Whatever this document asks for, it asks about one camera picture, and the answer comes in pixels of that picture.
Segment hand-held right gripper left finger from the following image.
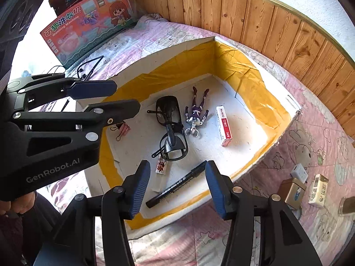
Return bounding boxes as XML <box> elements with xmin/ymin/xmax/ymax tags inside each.
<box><xmin>51</xmin><ymin>159</ymin><xmax>152</xmax><ymax>266</ymax></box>

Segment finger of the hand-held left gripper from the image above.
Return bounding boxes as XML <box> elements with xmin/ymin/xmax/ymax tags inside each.
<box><xmin>11</xmin><ymin>99</ymin><xmax>141</xmax><ymax>142</ymax></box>
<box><xmin>7</xmin><ymin>73</ymin><xmax>118</xmax><ymax>109</ymax></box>

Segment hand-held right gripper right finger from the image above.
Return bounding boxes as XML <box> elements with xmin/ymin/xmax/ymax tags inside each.
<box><xmin>205</xmin><ymin>160</ymin><xmax>322</xmax><ymax>266</ymax></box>

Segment pink binder clip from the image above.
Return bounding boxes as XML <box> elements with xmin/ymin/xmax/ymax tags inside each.
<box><xmin>110</xmin><ymin>122</ymin><xmax>131</xmax><ymax>142</ymax></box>

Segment small red keychain charm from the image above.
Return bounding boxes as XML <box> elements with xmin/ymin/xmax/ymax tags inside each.
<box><xmin>156</xmin><ymin>156</ymin><xmax>170</xmax><ymax>175</ymax></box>

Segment black marker pen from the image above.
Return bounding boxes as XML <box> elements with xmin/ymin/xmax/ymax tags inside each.
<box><xmin>146</xmin><ymin>161</ymin><xmax>207</xmax><ymax>209</ymax></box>

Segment black sunglasses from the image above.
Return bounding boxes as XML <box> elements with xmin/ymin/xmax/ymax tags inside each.
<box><xmin>146</xmin><ymin>95</ymin><xmax>190</xmax><ymax>162</ymax></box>

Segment cardboard box with yellow tape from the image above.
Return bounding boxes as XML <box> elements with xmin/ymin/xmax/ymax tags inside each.
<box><xmin>76</xmin><ymin>35</ymin><xmax>303</xmax><ymax>240</ymax></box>

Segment person's left hand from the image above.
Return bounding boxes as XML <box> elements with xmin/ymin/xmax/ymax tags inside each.
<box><xmin>0</xmin><ymin>192</ymin><xmax>38</xmax><ymax>217</ymax></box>

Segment pink washing machine toy box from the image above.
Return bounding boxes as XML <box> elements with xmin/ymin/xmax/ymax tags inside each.
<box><xmin>40</xmin><ymin>0</ymin><xmax>138</xmax><ymax>70</ymax></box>

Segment red white staple box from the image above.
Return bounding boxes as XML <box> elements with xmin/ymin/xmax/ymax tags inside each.
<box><xmin>216</xmin><ymin>105</ymin><xmax>234</xmax><ymax>147</ymax></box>

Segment purple silver action figure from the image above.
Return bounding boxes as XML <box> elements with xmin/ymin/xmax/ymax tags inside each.
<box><xmin>184</xmin><ymin>86</ymin><xmax>210</xmax><ymax>138</ymax></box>

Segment small brown cardboard box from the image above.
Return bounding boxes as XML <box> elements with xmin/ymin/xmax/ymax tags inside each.
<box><xmin>277</xmin><ymin>179</ymin><xmax>307</xmax><ymax>211</ymax></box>

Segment white charger plug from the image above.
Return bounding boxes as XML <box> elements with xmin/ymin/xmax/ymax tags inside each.
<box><xmin>290</xmin><ymin>164</ymin><xmax>308</xmax><ymax>184</ymax></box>

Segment cream cigarette pack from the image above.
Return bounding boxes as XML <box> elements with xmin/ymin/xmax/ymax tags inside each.
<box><xmin>308</xmin><ymin>174</ymin><xmax>329</xmax><ymax>208</ymax></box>

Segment glass jar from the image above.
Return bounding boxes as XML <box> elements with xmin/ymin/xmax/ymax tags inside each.
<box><xmin>338</xmin><ymin>196</ymin><xmax>355</xmax><ymax>217</ymax></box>

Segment wooden wall panel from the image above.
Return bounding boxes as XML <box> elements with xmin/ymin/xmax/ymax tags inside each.
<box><xmin>132</xmin><ymin>0</ymin><xmax>355</xmax><ymax>133</ymax></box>

